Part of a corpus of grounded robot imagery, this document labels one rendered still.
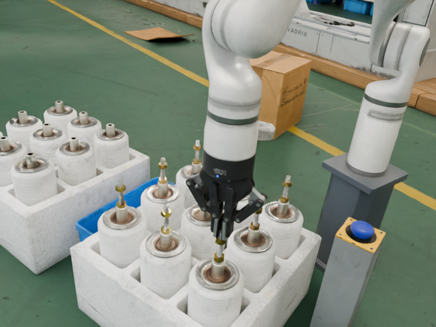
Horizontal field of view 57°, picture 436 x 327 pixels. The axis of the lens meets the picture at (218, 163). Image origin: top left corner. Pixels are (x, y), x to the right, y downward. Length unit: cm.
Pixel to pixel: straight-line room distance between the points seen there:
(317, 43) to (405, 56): 211
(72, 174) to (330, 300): 68
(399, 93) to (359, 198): 25
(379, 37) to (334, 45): 202
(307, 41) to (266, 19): 257
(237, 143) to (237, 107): 5
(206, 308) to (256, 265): 13
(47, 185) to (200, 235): 41
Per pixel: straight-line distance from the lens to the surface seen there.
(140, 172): 118
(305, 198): 140
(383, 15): 81
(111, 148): 113
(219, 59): 52
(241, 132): 52
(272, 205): 88
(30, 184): 102
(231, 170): 54
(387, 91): 91
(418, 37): 89
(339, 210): 103
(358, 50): 277
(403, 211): 149
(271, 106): 171
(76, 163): 107
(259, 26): 46
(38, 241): 105
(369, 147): 95
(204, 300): 70
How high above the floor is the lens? 75
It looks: 30 degrees down
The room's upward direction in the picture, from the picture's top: 5 degrees clockwise
